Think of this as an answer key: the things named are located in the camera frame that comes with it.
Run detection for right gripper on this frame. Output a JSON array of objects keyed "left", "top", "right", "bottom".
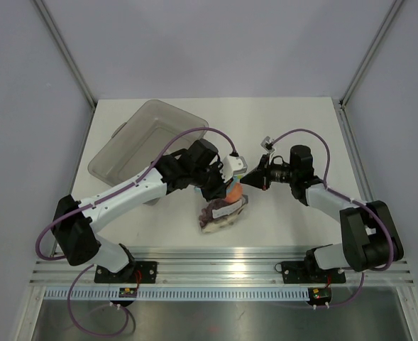
[{"left": 241, "top": 153, "right": 297, "bottom": 191}]

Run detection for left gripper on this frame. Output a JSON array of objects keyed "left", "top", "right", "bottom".
[{"left": 190, "top": 161, "right": 233, "bottom": 202}]

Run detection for orange peach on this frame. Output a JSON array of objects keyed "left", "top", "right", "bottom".
[{"left": 224, "top": 183, "right": 243, "bottom": 203}]

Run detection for clear zip top bag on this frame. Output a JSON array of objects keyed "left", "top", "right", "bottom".
[{"left": 194, "top": 175, "right": 249, "bottom": 234}]

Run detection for red grape bunch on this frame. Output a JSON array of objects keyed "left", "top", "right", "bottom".
[{"left": 198, "top": 199, "right": 238, "bottom": 220}]

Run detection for grey toy fish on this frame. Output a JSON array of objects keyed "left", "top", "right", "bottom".
[{"left": 199, "top": 210, "right": 242, "bottom": 234}]

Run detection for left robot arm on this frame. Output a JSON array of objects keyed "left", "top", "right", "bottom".
[{"left": 51, "top": 139, "right": 238, "bottom": 283}]

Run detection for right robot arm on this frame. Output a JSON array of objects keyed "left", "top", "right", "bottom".
[{"left": 241, "top": 145, "right": 404, "bottom": 283}]

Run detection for clear plastic tray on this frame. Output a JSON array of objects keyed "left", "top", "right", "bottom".
[{"left": 87, "top": 99, "right": 209, "bottom": 187}]

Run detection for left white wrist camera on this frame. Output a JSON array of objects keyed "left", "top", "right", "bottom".
[{"left": 221, "top": 156, "right": 248, "bottom": 182}]

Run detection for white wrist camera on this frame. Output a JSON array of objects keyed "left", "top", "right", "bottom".
[
  {"left": 221, "top": 156, "right": 248, "bottom": 182},
  {"left": 260, "top": 136, "right": 275, "bottom": 154}
]

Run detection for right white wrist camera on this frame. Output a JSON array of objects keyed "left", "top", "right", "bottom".
[{"left": 260, "top": 136, "right": 275, "bottom": 154}]

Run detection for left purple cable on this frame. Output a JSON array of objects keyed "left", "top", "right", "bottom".
[{"left": 34, "top": 126, "right": 240, "bottom": 337}]

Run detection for purple cable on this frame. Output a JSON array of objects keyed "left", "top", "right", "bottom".
[
  {"left": 34, "top": 126, "right": 240, "bottom": 337},
  {"left": 270, "top": 128, "right": 397, "bottom": 309}
]

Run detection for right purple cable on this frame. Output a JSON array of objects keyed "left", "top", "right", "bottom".
[{"left": 270, "top": 128, "right": 397, "bottom": 309}]

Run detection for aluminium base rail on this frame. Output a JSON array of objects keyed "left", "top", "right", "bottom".
[{"left": 29, "top": 247, "right": 414, "bottom": 287}]

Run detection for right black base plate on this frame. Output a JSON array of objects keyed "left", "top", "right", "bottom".
[{"left": 274, "top": 261, "right": 346, "bottom": 285}]

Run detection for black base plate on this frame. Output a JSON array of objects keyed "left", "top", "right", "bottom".
[
  {"left": 274, "top": 261, "right": 346, "bottom": 285},
  {"left": 94, "top": 261, "right": 158, "bottom": 284}
]

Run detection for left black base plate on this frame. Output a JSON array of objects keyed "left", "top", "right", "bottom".
[{"left": 94, "top": 261, "right": 158, "bottom": 284}]

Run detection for white slotted cable duct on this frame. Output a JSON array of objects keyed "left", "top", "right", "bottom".
[{"left": 44, "top": 286, "right": 309, "bottom": 302}]

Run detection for right aluminium frame post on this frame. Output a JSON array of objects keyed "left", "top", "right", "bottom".
[{"left": 339, "top": 0, "right": 407, "bottom": 110}]

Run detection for aluminium frame post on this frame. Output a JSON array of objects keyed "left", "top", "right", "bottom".
[
  {"left": 31, "top": 0, "right": 97, "bottom": 112},
  {"left": 339, "top": 0, "right": 407, "bottom": 110}
]

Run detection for right side aluminium rail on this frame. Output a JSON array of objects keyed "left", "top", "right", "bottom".
[{"left": 333, "top": 99, "right": 418, "bottom": 340}]

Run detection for left aluminium frame post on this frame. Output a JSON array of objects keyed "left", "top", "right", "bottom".
[{"left": 31, "top": 0, "right": 97, "bottom": 112}]

